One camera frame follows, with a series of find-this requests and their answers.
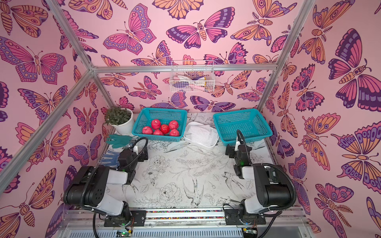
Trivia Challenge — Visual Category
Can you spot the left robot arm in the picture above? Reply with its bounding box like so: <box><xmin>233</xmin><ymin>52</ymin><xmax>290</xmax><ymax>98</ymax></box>
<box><xmin>63</xmin><ymin>147</ymin><xmax>148</xmax><ymax>227</ymax></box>

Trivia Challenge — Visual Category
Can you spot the right teal plastic basket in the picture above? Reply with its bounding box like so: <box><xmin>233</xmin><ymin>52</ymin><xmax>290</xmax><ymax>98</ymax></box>
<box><xmin>213</xmin><ymin>109</ymin><xmax>273</xmax><ymax>146</ymax></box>

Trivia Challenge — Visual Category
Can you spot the white wire wall basket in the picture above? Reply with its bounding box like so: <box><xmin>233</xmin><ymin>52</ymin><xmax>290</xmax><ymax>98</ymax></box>
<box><xmin>168</xmin><ymin>59</ymin><xmax>215</xmax><ymax>93</ymax></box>

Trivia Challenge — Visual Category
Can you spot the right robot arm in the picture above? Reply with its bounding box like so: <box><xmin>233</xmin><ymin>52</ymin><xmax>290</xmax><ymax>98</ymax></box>
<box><xmin>225</xmin><ymin>144</ymin><xmax>297</xmax><ymax>224</ymax></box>

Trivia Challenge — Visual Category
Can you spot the green garden glove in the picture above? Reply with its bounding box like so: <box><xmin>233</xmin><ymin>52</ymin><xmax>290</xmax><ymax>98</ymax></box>
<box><xmin>106</xmin><ymin>134</ymin><xmax>132</xmax><ymax>148</ymax></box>

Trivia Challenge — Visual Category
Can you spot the aluminium front rail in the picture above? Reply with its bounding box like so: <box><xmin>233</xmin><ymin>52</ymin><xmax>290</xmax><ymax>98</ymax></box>
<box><xmin>55</xmin><ymin>206</ymin><xmax>314</xmax><ymax>238</ymax></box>

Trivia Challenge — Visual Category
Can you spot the potted green plant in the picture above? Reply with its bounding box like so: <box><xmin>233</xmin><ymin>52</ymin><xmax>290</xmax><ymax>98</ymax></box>
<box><xmin>105</xmin><ymin>107</ymin><xmax>135</xmax><ymax>135</ymax></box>

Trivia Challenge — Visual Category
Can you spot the teal plastic basket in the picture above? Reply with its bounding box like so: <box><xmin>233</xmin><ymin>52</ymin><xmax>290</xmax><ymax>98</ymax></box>
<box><xmin>213</xmin><ymin>109</ymin><xmax>273</xmax><ymax>146</ymax></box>
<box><xmin>132</xmin><ymin>108</ymin><xmax>188</xmax><ymax>142</ymax></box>

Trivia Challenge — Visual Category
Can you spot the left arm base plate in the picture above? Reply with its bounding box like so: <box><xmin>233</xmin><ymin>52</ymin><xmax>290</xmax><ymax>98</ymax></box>
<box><xmin>104</xmin><ymin>210</ymin><xmax>147</xmax><ymax>228</ymax></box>

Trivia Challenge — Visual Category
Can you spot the white plastic tray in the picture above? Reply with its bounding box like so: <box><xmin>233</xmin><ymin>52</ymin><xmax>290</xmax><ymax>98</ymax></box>
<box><xmin>184</xmin><ymin>122</ymin><xmax>219</xmax><ymax>150</ymax></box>

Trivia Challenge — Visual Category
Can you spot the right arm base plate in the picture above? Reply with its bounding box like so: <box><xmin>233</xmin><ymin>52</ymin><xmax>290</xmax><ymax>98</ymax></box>
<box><xmin>224</xmin><ymin>208</ymin><xmax>267</xmax><ymax>226</ymax></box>

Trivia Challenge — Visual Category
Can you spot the left teal plastic basket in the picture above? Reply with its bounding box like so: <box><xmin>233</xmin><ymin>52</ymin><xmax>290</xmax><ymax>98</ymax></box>
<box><xmin>132</xmin><ymin>108</ymin><xmax>188</xmax><ymax>142</ymax></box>

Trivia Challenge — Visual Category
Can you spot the red apple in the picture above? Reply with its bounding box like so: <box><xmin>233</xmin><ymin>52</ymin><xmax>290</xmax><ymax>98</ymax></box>
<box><xmin>153</xmin><ymin>130</ymin><xmax>164</xmax><ymax>135</ymax></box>
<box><xmin>170</xmin><ymin>129</ymin><xmax>180</xmax><ymax>136</ymax></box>

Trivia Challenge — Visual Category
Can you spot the blue dotted work glove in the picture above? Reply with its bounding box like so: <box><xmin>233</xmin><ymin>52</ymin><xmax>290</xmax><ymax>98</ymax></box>
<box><xmin>98</xmin><ymin>150</ymin><xmax>120</xmax><ymax>169</ymax></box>

